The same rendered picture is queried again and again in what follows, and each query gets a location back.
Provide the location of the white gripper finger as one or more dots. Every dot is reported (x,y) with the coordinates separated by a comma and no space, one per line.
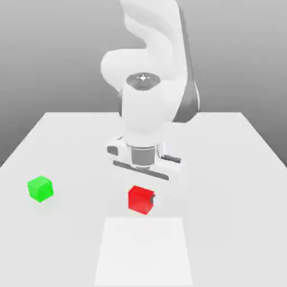
(152,199)

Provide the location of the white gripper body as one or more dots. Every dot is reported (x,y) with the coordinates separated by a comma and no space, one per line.
(143,173)

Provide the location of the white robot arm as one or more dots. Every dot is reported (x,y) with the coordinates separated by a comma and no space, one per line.
(143,107)

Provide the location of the small red cube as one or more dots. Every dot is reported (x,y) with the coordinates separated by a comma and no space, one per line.
(139,200)

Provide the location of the small green cube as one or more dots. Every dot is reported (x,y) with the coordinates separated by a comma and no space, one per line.
(40,188)

